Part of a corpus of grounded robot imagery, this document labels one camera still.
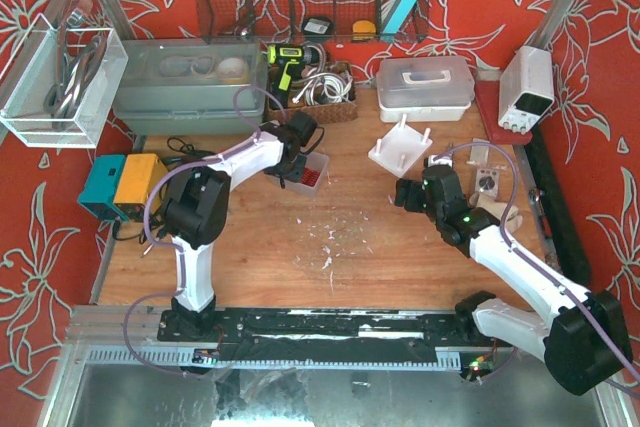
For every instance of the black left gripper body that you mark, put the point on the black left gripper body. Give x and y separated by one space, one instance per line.
288 167

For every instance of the white clear lidded case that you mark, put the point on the white clear lidded case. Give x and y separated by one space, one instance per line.
424 89

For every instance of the grey plastic storage box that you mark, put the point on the grey plastic storage box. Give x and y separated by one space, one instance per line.
189 87

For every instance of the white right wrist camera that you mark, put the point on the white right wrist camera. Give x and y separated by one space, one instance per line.
433 160

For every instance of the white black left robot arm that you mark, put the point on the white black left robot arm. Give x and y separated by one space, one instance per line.
195 209

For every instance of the brown wicker basket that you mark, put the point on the brown wicker basket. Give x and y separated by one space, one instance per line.
328 97

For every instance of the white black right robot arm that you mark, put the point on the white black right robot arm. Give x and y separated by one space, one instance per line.
580 336

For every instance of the clear acrylic wall box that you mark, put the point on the clear acrylic wall box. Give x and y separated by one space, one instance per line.
58 88

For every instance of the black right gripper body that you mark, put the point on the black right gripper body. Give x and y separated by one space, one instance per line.
413 193

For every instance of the red spring right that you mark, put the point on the red spring right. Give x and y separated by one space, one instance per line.
310 178

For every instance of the orange soldering station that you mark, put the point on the orange soldering station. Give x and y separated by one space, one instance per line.
140 175

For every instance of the teal box device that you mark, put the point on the teal box device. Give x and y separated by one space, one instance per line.
98 194

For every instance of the white peg base plate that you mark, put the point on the white peg base plate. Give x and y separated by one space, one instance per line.
400 148

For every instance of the green black cordless drill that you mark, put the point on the green black cordless drill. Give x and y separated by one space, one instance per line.
290 60

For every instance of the grey metal plate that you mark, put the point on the grey metal plate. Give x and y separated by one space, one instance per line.
479 153

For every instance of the yellow tape measure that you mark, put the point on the yellow tape measure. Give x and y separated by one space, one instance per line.
363 31

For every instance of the bagged timer switch module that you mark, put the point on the bagged timer switch module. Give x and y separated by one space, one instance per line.
487 179

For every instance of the clear plastic spring tray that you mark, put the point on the clear plastic spring tray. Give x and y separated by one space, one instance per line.
314 161

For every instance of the white bench power supply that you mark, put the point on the white bench power supply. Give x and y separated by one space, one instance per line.
526 90

